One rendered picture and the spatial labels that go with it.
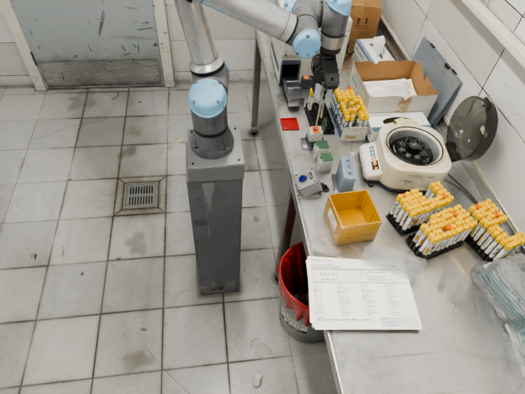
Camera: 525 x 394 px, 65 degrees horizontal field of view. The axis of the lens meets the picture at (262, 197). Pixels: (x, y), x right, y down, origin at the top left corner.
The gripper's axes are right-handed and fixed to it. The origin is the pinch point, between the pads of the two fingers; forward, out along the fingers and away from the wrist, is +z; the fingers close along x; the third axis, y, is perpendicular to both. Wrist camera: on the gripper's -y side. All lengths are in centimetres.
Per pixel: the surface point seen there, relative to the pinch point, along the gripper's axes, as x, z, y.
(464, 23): -57, -16, 22
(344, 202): -2.8, 15.6, -33.1
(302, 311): 7, 67, -47
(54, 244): 126, 108, 24
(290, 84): 3.6, 14.6, 31.3
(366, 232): -6.6, 15.3, -45.6
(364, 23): -41, 11, 74
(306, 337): 0, 99, -46
